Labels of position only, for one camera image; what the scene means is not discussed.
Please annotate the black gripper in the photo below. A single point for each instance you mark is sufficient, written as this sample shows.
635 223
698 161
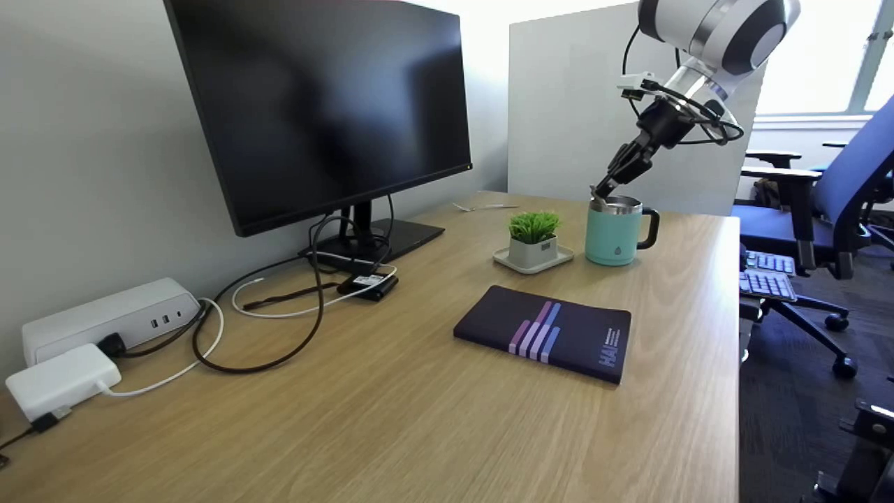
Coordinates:
670 121

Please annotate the teal metal mug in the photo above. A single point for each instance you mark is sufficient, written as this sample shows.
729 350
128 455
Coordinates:
617 232

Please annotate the white divider panel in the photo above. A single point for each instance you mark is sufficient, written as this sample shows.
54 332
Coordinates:
568 114

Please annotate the artificial grass in white pot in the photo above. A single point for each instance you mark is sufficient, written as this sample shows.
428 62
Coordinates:
534 241

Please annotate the dark navy striped notebook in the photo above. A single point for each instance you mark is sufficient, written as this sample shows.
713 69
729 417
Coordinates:
547 332

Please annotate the bright window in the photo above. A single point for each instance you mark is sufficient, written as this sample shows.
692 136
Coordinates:
819 56

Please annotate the black wheeled chair base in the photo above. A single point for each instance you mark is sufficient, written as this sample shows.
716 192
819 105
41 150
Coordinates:
800 318

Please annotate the blue office chair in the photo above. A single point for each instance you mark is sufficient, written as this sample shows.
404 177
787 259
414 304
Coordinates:
854 185

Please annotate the small black adapter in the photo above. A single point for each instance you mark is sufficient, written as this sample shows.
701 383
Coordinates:
367 285

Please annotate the black computer monitor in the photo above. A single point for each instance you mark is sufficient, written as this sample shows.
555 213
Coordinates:
316 102

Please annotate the white power strip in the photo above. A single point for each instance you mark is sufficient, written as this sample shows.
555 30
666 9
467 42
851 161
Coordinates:
101 318

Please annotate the white power adapter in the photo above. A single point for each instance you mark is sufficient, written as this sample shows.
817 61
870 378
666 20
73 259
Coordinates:
61 382

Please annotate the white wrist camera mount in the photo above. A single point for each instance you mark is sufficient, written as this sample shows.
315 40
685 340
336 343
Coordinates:
702 91

